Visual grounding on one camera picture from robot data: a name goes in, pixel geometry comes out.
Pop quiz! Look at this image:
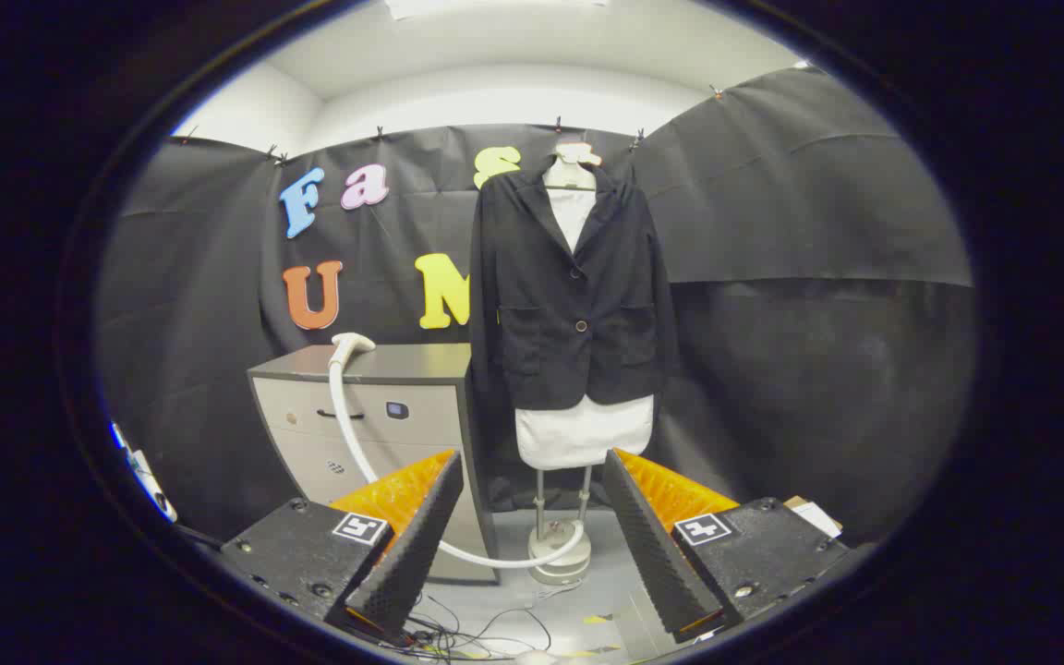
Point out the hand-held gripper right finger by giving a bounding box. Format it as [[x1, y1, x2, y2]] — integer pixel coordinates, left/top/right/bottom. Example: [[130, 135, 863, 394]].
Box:
[[601, 449, 852, 645]]

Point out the white plastic strip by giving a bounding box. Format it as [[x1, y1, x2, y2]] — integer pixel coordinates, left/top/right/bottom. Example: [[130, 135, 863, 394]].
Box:
[[110, 420, 179, 524]]

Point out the white garment steamer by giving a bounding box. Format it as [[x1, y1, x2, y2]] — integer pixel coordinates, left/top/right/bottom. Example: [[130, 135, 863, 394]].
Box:
[[327, 332, 590, 570]]

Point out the grey cabinet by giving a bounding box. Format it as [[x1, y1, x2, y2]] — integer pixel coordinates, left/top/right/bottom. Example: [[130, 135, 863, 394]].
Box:
[[248, 344, 501, 585]]

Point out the black blazer jacket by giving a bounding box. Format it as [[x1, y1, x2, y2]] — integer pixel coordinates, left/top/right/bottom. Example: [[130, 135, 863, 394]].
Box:
[[469, 155, 681, 417]]

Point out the tangle of thin floor cables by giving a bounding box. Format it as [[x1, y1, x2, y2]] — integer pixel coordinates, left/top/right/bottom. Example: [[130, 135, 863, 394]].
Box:
[[398, 591, 556, 662]]

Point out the white mannequin torso on stand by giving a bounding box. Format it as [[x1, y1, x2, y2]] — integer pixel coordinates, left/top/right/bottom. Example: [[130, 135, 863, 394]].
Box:
[[514, 139, 656, 586]]

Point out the row of black clips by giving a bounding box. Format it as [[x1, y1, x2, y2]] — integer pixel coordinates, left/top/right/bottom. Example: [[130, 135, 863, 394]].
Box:
[[183, 85, 727, 167]]

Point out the cardboard box with white label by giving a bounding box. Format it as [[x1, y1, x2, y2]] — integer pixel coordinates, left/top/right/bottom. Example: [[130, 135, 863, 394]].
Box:
[[783, 496, 843, 540]]

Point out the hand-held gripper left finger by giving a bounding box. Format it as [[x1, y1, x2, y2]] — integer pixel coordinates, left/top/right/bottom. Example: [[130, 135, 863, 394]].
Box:
[[218, 450, 466, 647]]

